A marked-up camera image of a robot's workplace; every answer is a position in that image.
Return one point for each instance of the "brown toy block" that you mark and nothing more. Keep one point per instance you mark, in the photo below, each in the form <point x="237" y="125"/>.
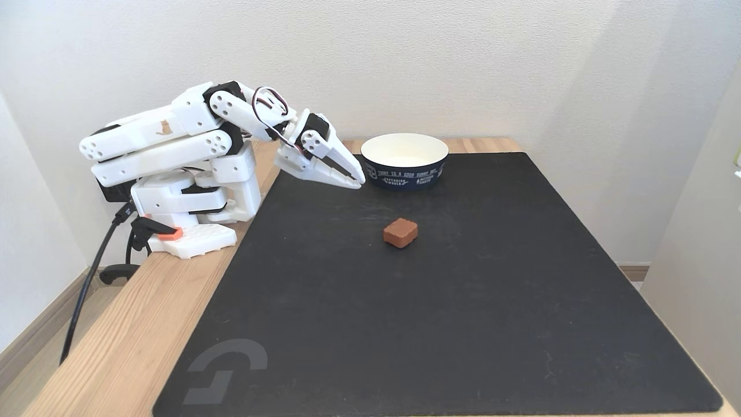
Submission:
<point x="400" y="232"/>

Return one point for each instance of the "navy and white paper bowl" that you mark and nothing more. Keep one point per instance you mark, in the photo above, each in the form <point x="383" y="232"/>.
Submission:
<point x="405" y="152"/>

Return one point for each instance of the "black desk mat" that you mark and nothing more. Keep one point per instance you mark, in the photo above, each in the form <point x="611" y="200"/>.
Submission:
<point x="440" y="301"/>

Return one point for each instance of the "black and orange clamp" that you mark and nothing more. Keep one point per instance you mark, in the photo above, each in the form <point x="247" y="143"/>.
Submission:
<point x="151" y="227"/>

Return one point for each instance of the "black power adapter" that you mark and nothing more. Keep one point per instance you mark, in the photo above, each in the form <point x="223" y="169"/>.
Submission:
<point x="111" y="191"/>

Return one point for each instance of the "wooden baseboard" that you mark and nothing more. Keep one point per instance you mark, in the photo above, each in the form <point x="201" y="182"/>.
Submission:
<point x="40" y="333"/>
<point x="634" y="272"/>

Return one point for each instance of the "white and green object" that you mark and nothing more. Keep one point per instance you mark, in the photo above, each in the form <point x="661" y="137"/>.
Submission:
<point x="738" y="165"/>

